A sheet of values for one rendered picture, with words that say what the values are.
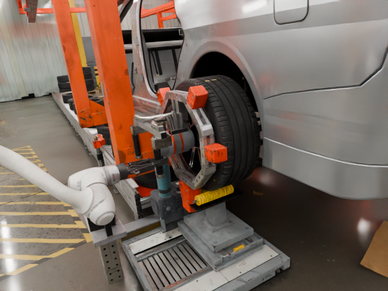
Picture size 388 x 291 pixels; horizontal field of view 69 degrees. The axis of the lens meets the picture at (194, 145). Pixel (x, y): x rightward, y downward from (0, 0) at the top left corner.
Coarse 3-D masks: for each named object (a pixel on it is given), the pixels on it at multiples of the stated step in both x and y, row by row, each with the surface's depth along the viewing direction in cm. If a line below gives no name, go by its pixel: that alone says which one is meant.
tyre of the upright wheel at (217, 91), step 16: (192, 80) 152; (208, 80) 151; (224, 80) 153; (208, 96) 140; (224, 96) 143; (240, 96) 147; (208, 112) 142; (224, 112) 138; (240, 112) 142; (224, 128) 136; (240, 128) 140; (256, 128) 145; (224, 144) 137; (240, 144) 142; (256, 144) 146; (240, 160) 145; (256, 160) 151; (224, 176) 146; (240, 176) 155
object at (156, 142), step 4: (168, 136) 136; (152, 140) 134; (156, 140) 133; (160, 140) 134; (164, 140) 135; (168, 140) 136; (152, 144) 136; (156, 144) 133; (160, 144) 134; (164, 144) 135; (168, 144) 136; (156, 148) 134
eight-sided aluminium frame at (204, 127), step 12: (168, 96) 161; (180, 96) 148; (168, 108) 176; (204, 120) 140; (204, 132) 136; (204, 144) 138; (168, 156) 184; (204, 156) 140; (180, 168) 180; (204, 168) 142; (192, 180) 163; (204, 180) 155
